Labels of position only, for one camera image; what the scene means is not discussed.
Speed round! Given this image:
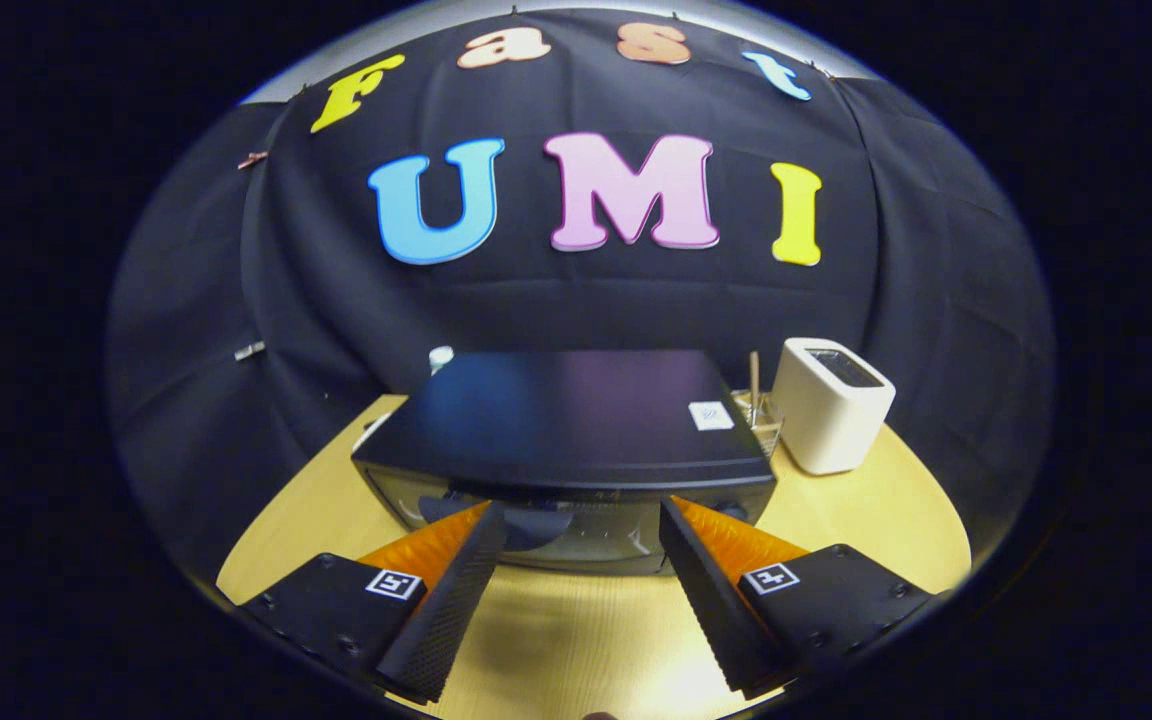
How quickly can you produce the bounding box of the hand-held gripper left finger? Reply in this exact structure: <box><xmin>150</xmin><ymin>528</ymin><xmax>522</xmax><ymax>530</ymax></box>
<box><xmin>241</xmin><ymin>502</ymin><xmax>508</xmax><ymax>704</ymax></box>

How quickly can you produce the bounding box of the wire mesh utensil holder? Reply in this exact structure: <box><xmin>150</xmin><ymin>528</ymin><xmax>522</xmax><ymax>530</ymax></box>
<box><xmin>731</xmin><ymin>388</ymin><xmax>785</xmax><ymax>458</ymax></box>

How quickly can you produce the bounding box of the white bread toaster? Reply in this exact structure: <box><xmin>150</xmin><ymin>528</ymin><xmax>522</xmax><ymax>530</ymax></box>
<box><xmin>771</xmin><ymin>337</ymin><xmax>897</xmax><ymax>476</ymax></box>

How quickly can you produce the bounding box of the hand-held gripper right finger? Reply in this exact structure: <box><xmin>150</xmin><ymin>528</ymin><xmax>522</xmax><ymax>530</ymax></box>
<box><xmin>658</xmin><ymin>495</ymin><xmax>937</xmax><ymax>698</ymax></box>

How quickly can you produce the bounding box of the black toaster oven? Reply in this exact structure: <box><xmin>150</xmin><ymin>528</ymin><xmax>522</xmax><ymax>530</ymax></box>
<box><xmin>351</xmin><ymin>349</ymin><xmax>778</xmax><ymax>578</ymax></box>

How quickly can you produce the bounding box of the black backdrop cloth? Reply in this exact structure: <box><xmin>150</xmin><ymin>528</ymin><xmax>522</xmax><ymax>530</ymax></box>
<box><xmin>106</xmin><ymin>8</ymin><xmax>1055</xmax><ymax>581</ymax></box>

